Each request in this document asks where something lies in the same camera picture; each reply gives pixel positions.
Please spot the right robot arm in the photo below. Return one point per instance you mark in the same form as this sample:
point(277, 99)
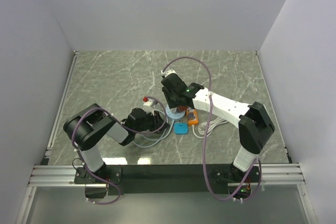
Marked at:
point(252, 120)

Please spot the black base beam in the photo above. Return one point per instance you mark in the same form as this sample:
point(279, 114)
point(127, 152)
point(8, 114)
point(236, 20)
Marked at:
point(145, 179)

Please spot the aluminium rail frame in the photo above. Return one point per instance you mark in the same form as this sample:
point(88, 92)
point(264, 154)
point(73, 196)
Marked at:
point(117, 81)

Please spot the orange power strip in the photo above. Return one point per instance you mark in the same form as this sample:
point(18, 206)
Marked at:
point(192, 117)

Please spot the round light blue power strip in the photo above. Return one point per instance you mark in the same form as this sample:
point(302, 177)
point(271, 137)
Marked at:
point(173, 114)

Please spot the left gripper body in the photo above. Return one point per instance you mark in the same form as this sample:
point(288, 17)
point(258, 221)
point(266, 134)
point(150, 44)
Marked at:
point(150, 122)

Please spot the red cube socket adapter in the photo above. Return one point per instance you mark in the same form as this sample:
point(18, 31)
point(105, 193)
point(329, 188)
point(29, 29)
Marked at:
point(181, 109)

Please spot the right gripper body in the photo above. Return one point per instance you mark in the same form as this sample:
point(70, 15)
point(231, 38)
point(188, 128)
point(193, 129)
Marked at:
point(170, 98)

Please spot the blue square adapter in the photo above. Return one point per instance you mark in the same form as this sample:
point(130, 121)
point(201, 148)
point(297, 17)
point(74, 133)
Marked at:
point(180, 128)

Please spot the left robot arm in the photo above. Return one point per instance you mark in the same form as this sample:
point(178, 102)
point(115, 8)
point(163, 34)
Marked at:
point(89, 126)

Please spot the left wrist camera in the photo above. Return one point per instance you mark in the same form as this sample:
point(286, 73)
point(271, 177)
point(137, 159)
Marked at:
point(149, 105)

